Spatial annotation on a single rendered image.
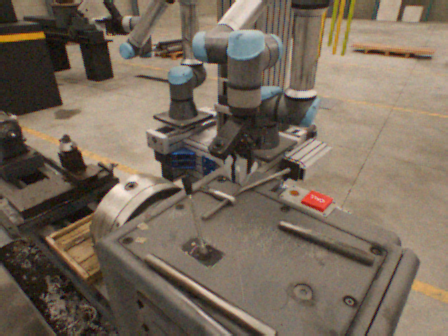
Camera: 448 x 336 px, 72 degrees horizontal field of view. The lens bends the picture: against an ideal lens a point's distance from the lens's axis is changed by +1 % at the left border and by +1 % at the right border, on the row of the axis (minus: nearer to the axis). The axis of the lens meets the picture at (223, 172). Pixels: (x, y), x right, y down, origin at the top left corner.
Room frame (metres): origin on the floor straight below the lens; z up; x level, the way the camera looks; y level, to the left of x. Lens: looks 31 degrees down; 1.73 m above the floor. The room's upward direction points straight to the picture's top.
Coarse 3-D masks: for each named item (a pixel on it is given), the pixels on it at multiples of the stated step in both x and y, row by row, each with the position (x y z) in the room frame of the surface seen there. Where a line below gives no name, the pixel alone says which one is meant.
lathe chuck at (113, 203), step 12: (132, 180) 0.76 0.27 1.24; (144, 180) 0.77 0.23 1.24; (156, 180) 0.78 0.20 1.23; (168, 180) 0.82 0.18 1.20; (108, 192) 0.72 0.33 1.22; (120, 192) 0.71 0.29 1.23; (132, 192) 0.71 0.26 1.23; (108, 204) 0.69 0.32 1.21; (120, 204) 0.67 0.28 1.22; (96, 216) 0.67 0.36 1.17; (108, 216) 0.66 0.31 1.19; (96, 228) 0.65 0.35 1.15; (108, 228) 0.63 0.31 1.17; (96, 240) 0.64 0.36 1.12
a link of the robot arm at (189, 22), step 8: (176, 0) 1.62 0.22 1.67; (184, 0) 1.59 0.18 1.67; (192, 0) 1.59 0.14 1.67; (200, 0) 1.63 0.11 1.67; (184, 8) 1.60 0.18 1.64; (192, 8) 1.60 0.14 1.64; (184, 16) 1.60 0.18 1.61; (192, 16) 1.60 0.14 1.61; (184, 24) 1.61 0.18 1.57; (192, 24) 1.60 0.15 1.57; (184, 32) 1.61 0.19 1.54; (192, 32) 1.60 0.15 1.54; (184, 40) 1.61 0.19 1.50; (192, 40) 1.60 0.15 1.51; (184, 48) 1.61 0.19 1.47; (184, 56) 1.62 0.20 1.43; (192, 56) 1.60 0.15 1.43; (184, 64) 1.59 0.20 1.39; (192, 64) 1.58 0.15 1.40; (200, 64) 1.61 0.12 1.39; (200, 72) 1.60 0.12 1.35; (200, 80) 1.59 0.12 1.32
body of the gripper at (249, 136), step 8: (232, 112) 0.66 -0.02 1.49; (240, 112) 0.65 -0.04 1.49; (248, 112) 0.65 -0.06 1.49; (256, 112) 0.66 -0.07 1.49; (248, 120) 0.67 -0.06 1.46; (256, 120) 0.69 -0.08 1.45; (248, 128) 0.68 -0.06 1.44; (256, 128) 0.69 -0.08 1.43; (264, 128) 0.69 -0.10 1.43; (248, 136) 0.65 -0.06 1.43; (256, 136) 0.67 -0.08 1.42; (264, 136) 0.70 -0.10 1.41; (240, 144) 0.65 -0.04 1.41; (248, 144) 0.65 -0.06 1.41; (256, 144) 0.69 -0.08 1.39; (264, 144) 0.70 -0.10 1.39; (232, 152) 0.66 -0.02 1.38; (240, 152) 0.65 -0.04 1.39
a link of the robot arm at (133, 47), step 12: (156, 0) 1.51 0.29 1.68; (168, 0) 1.50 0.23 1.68; (144, 12) 1.54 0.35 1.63; (156, 12) 1.52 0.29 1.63; (144, 24) 1.53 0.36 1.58; (156, 24) 1.55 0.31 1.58; (132, 36) 1.56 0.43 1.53; (144, 36) 1.55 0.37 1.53; (120, 48) 1.56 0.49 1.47; (132, 48) 1.56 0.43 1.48
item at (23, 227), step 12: (84, 192) 1.15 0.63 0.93; (96, 192) 1.18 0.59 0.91; (0, 204) 1.09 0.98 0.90; (60, 204) 1.06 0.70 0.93; (72, 204) 1.09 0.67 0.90; (84, 204) 1.13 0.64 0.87; (12, 216) 0.98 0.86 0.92; (36, 216) 0.98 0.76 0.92; (48, 216) 1.01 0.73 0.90; (60, 216) 1.04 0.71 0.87; (24, 228) 0.94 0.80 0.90; (36, 228) 0.96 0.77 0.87
